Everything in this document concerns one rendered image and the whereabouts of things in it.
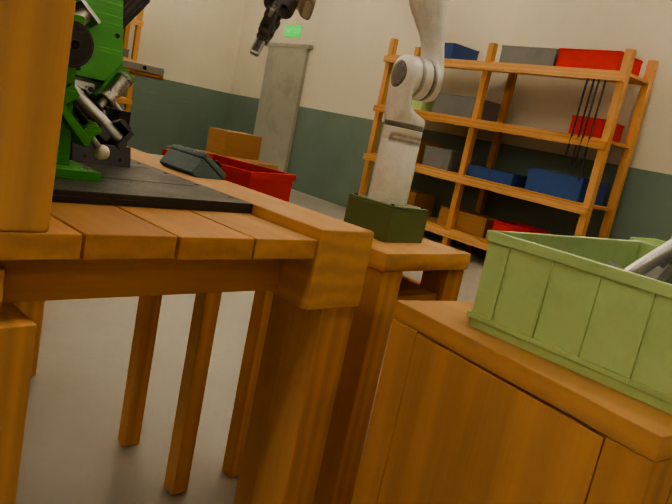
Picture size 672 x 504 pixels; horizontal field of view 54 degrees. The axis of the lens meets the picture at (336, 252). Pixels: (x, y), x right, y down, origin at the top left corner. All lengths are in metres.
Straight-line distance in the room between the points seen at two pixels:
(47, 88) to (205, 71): 10.99
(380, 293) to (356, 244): 0.18
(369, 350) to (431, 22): 0.74
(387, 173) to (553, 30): 6.08
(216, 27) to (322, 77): 2.66
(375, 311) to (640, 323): 0.55
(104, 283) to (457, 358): 0.57
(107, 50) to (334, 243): 0.70
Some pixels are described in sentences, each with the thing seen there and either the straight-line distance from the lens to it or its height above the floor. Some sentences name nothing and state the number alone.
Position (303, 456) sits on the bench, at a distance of 1.34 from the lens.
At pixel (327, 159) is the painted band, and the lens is 9.57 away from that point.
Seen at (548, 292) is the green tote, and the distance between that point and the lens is 1.08.
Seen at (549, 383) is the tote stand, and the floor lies 0.78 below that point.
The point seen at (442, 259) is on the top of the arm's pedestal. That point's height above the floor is 0.84.
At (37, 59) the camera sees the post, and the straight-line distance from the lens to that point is 0.84.
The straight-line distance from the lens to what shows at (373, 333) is 1.38.
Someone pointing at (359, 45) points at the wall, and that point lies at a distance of 9.47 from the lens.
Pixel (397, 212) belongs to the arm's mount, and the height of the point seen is 0.92.
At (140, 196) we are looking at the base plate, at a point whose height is 0.90.
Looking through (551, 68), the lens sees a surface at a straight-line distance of 6.59.
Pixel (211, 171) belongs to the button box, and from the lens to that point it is 1.56.
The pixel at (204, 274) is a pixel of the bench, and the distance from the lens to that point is 1.11.
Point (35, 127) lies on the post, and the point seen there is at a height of 1.01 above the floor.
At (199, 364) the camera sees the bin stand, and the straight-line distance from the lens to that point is 1.81.
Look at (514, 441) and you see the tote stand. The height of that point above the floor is 0.67.
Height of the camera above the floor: 1.08
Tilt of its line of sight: 11 degrees down
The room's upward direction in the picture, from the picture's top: 12 degrees clockwise
